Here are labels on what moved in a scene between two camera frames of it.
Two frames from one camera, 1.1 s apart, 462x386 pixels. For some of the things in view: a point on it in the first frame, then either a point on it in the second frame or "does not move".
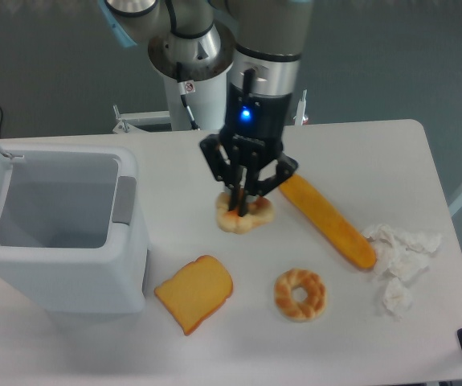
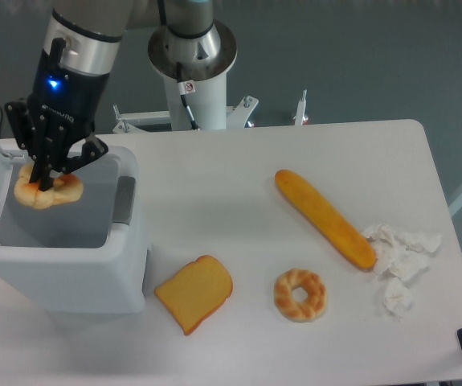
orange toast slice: [194, 292] does not move
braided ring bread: [295, 310] does not move
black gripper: [255, 126] → [67, 100]
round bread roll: [259, 212] → [66, 188]
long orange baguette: [329, 223] does not move
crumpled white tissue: [400, 258] does not move
